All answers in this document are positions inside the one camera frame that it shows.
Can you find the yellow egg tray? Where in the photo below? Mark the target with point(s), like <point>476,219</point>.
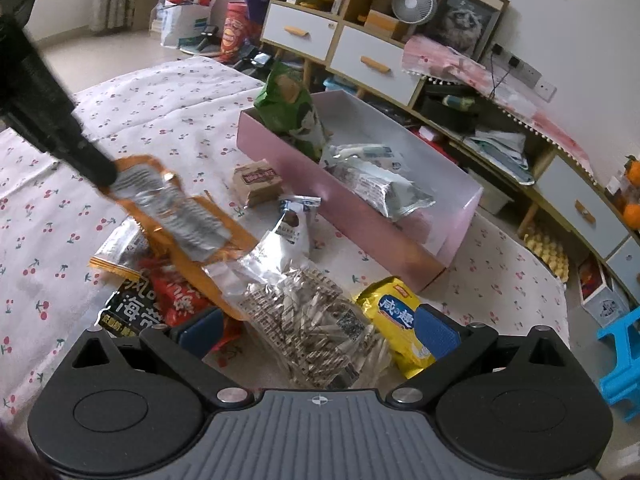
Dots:
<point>549,250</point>

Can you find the grey storage bin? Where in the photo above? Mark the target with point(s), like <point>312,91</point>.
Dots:
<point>493,200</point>

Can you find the orange silver snack bag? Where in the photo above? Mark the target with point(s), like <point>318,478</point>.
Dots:
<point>193,232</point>

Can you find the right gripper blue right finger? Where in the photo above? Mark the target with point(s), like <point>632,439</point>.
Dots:
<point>438,333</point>

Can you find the clear bag striped sticks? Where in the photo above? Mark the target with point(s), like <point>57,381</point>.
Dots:
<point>320,337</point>

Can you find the white blue snack packet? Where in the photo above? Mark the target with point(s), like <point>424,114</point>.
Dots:
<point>379,154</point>

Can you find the yellow cracker packet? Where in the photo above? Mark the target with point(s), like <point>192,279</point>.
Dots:
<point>391,306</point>

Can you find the green chip bag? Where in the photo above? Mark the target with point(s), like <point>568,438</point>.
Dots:
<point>286,108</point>

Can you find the pink cloth on cabinet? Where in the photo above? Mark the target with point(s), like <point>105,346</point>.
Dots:
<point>425,57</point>

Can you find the framed cat picture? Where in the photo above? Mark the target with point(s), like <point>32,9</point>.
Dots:
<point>467,26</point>

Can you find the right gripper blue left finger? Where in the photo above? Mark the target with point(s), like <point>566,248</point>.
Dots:
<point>200,334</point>

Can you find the grey foil snack packet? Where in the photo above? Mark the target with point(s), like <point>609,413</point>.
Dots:
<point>390,194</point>

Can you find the black seaweed snack bag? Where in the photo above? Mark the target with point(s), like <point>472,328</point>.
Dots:
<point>131,309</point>

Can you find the white desk fan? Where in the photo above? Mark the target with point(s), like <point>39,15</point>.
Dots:
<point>414,12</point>

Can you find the pink cardboard box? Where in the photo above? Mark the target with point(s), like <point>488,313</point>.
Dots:
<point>417,248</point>

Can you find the orange fruit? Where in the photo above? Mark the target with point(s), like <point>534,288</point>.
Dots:
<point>631,216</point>
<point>632,171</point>

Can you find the red cylindrical snack tin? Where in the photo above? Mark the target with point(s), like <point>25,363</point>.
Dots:
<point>234,31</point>

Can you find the white shopping bag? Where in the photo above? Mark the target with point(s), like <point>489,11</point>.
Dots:
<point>184,23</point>

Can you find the red snack packet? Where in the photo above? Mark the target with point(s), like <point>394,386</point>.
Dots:
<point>179,300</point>

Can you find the wooden white tv cabinet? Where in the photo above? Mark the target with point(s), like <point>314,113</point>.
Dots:
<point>334,35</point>

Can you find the white toy box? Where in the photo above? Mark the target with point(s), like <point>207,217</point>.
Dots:
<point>600,294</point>

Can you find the lower orange fruit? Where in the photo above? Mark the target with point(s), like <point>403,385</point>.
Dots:
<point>631,216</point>

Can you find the beige biscuit packet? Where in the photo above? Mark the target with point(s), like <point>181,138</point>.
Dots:
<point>256,182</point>

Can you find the blue plastic stool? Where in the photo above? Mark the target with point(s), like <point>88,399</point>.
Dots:
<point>621,384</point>

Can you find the blue white date packet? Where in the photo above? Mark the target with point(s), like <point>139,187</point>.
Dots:
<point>297,215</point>

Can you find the upper orange fruit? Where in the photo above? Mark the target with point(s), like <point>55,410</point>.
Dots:
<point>632,171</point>

